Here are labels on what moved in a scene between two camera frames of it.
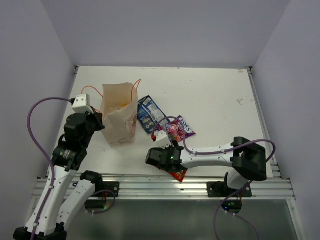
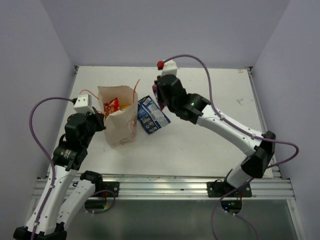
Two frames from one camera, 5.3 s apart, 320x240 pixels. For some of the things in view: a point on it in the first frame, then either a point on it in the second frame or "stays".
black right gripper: [166, 148] to [160, 96]
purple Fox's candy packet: [179, 129] to [155, 89]
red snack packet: [179, 175] to [112, 106]
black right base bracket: [221, 189] stays
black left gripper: [98, 117] stays
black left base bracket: [111, 186] stays
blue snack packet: [150, 115] stays
